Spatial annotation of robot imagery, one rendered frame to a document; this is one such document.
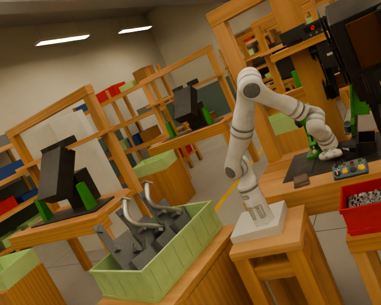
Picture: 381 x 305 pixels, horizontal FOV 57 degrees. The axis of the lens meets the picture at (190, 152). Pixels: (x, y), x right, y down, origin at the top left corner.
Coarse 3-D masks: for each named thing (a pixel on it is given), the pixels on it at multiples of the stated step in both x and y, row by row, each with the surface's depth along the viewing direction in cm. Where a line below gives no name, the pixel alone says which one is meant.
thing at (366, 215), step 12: (372, 180) 145; (348, 192) 150; (360, 192) 148; (372, 192) 144; (348, 204) 144; (360, 204) 138; (372, 204) 128; (348, 216) 133; (360, 216) 132; (372, 216) 130; (348, 228) 135; (360, 228) 133; (372, 228) 131
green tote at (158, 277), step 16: (192, 208) 204; (208, 208) 192; (192, 224) 180; (208, 224) 189; (176, 240) 168; (192, 240) 177; (208, 240) 185; (160, 256) 159; (176, 256) 167; (192, 256) 175; (96, 272) 172; (112, 272) 163; (128, 272) 155; (144, 272) 150; (160, 272) 157; (176, 272) 164; (112, 288) 170; (128, 288) 162; (144, 288) 154; (160, 288) 155
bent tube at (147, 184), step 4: (144, 180) 199; (144, 184) 201; (148, 184) 200; (148, 188) 198; (148, 192) 196; (148, 196) 195; (148, 200) 195; (152, 200) 196; (152, 204) 195; (156, 204) 196; (156, 208) 195; (160, 208) 197; (164, 208) 198; (168, 208) 200; (172, 208) 202; (176, 208) 204; (180, 208) 207
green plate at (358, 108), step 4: (352, 84) 169; (352, 88) 167; (352, 92) 168; (352, 96) 168; (356, 96) 169; (352, 100) 169; (356, 100) 169; (352, 104) 169; (356, 104) 170; (360, 104) 169; (364, 104) 168; (368, 104) 168; (352, 108) 170; (356, 108) 170; (360, 108) 170; (364, 108) 169; (368, 108) 168; (352, 112) 171; (356, 112) 171; (360, 112) 170; (364, 112) 170; (368, 112) 169; (352, 116) 171
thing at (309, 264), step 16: (304, 240) 157; (272, 256) 178; (288, 256) 144; (304, 256) 141; (320, 256) 165; (240, 272) 155; (256, 272) 154; (272, 272) 151; (288, 272) 148; (304, 272) 144; (320, 272) 168; (256, 288) 155; (272, 288) 181; (288, 288) 185; (304, 288) 146; (320, 288) 146; (336, 288) 172; (256, 304) 158; (272, 304) 159; (288, 304) 181; (320, 304) 146; (336, 304) 171
